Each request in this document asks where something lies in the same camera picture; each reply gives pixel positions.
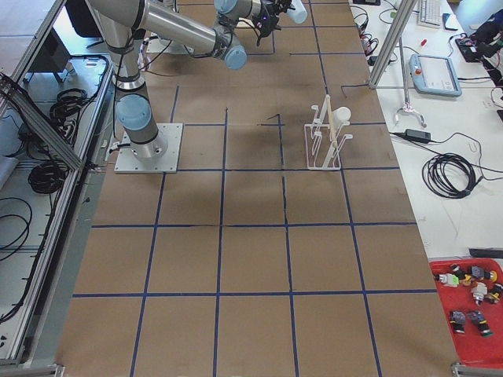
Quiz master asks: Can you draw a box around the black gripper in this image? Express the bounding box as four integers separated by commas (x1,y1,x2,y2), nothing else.
253,0,293,38

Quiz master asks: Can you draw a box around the light blue cup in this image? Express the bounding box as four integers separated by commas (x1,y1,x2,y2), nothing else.
286,0,307,24

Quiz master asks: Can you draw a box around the white cup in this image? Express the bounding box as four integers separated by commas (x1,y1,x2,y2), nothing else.
332,107,351,128

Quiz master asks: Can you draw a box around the wooden rack dowel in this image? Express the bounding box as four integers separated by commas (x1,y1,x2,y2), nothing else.
325,94,336,145

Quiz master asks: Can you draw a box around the white keyboard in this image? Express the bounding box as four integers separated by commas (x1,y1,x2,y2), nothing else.
417,0,442,28

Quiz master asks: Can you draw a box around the teach pendant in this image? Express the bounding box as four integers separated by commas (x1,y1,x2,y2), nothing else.
409,53,462,97

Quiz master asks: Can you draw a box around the black power adapter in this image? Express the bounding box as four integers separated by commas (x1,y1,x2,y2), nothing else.
404,129,431,144

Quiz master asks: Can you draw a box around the red parts tray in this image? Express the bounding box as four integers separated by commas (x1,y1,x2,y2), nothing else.
430,258,502,369

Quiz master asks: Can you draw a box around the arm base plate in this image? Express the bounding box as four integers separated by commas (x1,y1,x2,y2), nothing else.
147,33,193,55
115,123,183,174

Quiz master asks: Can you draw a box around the white wire cup rack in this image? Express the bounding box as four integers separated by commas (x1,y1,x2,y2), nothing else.
303,97,353,170

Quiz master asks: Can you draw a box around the aluminium frame post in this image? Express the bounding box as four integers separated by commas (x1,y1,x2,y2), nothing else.
368,0,417,89

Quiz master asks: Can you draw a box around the coiled black cable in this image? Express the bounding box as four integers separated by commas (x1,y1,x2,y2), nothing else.
422,153,476,199

